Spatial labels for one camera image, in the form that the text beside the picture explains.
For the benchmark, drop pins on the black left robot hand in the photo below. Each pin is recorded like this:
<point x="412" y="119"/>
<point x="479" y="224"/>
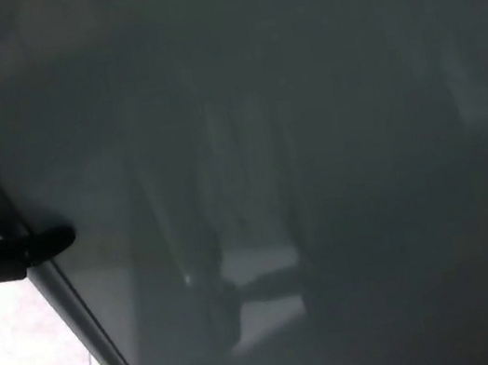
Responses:
<point x="42" y="246"/>

